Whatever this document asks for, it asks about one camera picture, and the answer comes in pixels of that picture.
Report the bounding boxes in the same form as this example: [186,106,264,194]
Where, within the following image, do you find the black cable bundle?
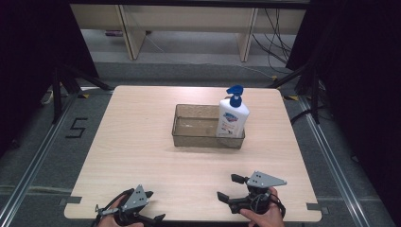
[251,9,295,76]

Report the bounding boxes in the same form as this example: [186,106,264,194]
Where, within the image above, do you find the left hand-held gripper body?
[113,184,150,227]

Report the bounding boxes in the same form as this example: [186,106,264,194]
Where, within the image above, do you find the beige wooden furniture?
[69,3,307,63]

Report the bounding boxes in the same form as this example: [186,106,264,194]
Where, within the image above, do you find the clear brown plastic bin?
[171,103,246,149]

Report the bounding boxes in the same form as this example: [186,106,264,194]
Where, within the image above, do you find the thin white cable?
[144,33,276,79]

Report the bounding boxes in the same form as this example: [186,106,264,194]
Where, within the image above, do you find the thick black floor cable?
[289,106,326,126]

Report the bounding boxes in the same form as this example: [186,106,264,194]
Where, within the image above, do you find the person's right hand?
[239,187,286,227]

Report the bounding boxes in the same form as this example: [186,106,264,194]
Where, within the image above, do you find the person's left hand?
[97,201,145,227]

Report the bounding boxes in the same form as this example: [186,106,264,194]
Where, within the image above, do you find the metal floor rail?
[297,94,373,227]
[0,94,80,227]

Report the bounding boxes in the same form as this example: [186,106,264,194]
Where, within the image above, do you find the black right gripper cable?
[269,192,288,220]

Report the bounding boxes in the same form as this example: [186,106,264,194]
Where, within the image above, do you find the dark curtain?
[285,0,401,226]
[0,0,99,159]

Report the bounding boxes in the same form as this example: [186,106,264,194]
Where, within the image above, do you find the black metal stand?
[51,63,115,125]
[267,61,323,126]

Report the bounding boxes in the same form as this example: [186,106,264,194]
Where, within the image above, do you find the white pump bottle blue cap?
[215,84,251,139]

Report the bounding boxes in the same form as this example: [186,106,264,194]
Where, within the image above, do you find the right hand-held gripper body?
[228,170,288,216]

